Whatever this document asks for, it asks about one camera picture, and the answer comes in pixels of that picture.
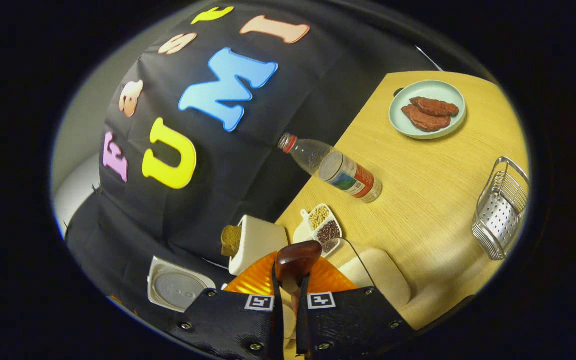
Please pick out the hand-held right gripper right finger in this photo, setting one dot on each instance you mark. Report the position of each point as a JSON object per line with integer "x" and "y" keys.
{"x": 348, "y": 320}

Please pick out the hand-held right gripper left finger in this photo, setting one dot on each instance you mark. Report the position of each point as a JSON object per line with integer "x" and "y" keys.
{"x": 228, "y": 325}

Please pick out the white rice cooker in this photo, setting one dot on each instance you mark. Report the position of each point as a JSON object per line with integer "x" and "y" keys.
{"x": 178, "y": 287}

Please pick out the dark wooden spoon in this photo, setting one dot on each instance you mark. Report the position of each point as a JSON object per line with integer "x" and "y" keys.
{"x": 295, "y": 257}

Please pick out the brown bread slice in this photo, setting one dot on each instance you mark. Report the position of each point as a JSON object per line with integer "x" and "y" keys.
{"x": 231, "y": 241}

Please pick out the white toaster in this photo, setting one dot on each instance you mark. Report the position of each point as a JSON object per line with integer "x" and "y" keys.
{"x": 260, "y": 240}

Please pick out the white divided grain dish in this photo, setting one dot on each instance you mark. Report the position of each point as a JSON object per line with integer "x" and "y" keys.
{"x": 318, "y": 220}

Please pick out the clear plastic water bottle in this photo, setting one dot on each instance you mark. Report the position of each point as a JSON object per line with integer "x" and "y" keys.
{"x": 343, "y": 172}

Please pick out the brown meat piece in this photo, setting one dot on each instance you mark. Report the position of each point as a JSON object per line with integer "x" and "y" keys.
{"x": 435, "y": 106}
{"x": 423, "y": 122}

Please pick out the pale green plate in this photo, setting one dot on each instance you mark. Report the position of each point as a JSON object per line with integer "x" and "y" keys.
{"x": 430, "y": 90}

